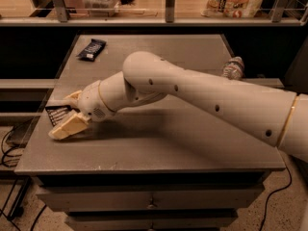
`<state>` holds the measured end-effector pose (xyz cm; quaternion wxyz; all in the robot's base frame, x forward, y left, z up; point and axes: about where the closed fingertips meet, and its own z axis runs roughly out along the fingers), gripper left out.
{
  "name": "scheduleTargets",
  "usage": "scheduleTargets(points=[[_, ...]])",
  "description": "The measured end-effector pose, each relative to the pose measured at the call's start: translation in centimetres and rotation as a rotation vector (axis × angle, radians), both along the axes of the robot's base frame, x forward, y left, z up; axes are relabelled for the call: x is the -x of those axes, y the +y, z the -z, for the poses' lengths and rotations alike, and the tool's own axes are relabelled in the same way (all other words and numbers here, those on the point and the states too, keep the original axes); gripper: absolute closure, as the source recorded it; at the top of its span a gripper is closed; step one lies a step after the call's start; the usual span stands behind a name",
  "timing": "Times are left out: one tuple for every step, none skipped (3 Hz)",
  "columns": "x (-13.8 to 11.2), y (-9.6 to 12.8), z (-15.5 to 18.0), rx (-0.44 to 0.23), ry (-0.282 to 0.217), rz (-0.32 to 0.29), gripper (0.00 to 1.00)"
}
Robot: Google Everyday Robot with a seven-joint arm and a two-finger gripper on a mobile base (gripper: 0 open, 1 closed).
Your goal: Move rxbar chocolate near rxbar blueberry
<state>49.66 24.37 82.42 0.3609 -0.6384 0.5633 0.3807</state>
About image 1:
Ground grey drawer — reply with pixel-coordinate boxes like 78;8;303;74
65;209;238;231
37;184;265;212

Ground black chocolate rxbar wrapper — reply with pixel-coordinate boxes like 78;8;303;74
45;105;71;126

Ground black cables on left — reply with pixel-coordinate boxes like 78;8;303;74
0;118;48;231

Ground clear plastic water bottle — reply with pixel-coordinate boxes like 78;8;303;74
221;57;244;80

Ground grey upper drawer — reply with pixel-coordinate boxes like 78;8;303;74
37;184;265;212

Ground dark blue blueberry rxbar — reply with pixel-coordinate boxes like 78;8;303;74
77;38;106;62

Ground clear plastic container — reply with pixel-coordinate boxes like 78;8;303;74
82;0;119;17

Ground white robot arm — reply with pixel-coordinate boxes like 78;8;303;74
49;51;308;162

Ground colourful snack bag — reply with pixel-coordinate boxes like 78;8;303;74
201;0;263;18

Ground grey metal shelf rail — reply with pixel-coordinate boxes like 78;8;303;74
0;0;308;27

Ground grey lower drawer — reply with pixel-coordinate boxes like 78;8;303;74
65;209;238;231

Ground dark device on floor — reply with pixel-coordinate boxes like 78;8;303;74
6;120;32;147

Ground black cable on right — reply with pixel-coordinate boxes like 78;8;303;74
258;161;294;231

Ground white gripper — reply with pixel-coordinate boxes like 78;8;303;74
48;81;114;141

